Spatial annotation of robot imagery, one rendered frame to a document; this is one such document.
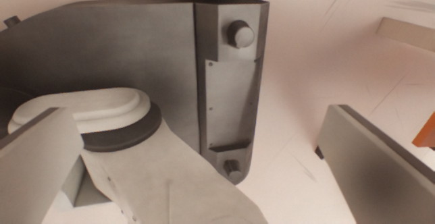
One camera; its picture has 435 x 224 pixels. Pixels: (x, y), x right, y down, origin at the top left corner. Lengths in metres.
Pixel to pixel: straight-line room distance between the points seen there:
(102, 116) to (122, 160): 0.07
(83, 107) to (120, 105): 0.06
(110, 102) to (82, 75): 0.15
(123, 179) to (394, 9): 0.94
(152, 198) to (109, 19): 0.32
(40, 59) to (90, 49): 0.09
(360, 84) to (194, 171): 0.84
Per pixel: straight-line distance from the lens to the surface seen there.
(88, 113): 0.36
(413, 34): 0.88
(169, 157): 0.32
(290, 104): 0.85
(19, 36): 0.52
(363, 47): 0.94
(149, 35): 0.45
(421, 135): 0.90
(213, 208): 0.23
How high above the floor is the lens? 0.61
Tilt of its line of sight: 57 degrees down
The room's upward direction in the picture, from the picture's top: 155 degrees clockwise
